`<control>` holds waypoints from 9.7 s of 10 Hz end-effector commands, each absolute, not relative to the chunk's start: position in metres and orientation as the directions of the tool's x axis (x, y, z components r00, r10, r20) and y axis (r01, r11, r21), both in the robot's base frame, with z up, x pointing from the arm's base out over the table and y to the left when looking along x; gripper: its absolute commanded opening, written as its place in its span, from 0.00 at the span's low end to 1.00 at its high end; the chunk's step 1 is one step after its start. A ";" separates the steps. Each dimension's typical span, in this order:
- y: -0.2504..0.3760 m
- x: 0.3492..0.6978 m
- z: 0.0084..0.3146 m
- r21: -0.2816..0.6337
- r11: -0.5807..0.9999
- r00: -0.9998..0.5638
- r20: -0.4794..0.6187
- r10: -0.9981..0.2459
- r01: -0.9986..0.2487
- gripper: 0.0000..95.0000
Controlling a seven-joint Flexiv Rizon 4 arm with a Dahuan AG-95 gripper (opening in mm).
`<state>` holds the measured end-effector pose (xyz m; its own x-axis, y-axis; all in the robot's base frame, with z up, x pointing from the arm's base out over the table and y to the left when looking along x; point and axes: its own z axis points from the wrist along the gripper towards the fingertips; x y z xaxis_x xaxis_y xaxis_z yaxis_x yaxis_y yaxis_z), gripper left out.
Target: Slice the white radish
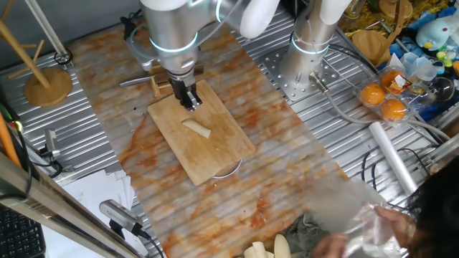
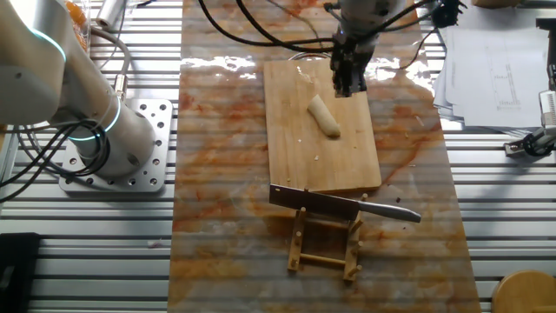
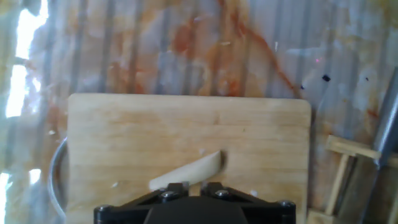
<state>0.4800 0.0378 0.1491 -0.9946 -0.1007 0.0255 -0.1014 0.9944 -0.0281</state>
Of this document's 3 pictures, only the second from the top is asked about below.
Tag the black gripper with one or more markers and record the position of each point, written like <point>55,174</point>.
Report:
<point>352,50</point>

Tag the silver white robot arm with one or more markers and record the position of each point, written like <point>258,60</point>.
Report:
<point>87,100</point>

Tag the white radish piece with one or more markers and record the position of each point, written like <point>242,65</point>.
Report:
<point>323,116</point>

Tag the wooden cutting board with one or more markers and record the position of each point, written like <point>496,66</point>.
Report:
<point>313,161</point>

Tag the stack of white papers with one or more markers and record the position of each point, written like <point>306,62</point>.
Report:
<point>491,65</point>

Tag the orange marble pattern mat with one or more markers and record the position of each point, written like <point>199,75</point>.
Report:
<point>217,152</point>

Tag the brown cardboard box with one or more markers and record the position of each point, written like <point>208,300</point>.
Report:
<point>495,2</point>

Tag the wooden knife rack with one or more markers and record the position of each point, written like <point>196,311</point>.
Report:
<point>297,243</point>

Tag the clear plastic wrap roll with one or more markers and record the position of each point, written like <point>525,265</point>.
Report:
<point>109,13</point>

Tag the oranges in plastic tray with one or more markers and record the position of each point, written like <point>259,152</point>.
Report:
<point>88,21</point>

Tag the orange fruit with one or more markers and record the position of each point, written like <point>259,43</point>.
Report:
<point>76,13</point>
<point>82,40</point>

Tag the round wooden disc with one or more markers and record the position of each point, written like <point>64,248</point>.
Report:
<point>525,293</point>

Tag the black box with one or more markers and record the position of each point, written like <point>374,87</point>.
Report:
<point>19,269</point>

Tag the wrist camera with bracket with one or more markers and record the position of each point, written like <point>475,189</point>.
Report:
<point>447,13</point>

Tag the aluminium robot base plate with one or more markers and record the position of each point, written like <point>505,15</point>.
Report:
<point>160,130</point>

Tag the silver camera on clamp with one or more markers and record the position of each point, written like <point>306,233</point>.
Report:
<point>536,141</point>

